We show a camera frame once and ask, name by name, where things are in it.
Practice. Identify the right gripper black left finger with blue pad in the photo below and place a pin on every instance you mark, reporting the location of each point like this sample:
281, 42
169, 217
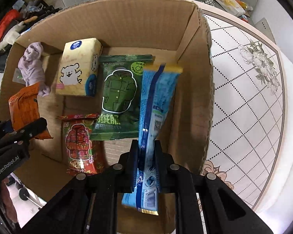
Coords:
88, 204

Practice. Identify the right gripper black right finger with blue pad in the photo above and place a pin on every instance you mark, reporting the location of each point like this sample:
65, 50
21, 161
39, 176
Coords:
204, 203

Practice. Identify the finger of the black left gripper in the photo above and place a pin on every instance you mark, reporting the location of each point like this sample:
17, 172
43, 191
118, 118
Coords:
29, 131

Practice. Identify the orange snack packet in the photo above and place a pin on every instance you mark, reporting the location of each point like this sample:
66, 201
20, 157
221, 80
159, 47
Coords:
23, 106

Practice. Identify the red jacket snack packet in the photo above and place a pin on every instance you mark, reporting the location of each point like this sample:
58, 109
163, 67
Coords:
83, 154

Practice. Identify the lilac cloth bundle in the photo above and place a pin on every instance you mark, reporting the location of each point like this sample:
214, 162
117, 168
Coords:
32, 72

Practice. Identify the green jacket snack packet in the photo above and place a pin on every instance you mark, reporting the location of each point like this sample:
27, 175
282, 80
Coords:
122, 82

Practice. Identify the blue yellow long packet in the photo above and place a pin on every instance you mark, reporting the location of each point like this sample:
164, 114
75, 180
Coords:
157, 90

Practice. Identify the yellow bear tissue pack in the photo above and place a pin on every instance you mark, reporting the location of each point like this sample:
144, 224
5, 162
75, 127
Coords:
78, 68

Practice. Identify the white goose plush toy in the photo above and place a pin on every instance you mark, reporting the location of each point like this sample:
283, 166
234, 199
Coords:
14, 33

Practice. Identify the red plastic bag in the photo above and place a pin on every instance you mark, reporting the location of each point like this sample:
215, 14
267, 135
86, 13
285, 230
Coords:
7, 19

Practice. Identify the brown cardboard box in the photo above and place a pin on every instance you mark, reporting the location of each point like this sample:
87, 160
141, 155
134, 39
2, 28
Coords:
174, 32

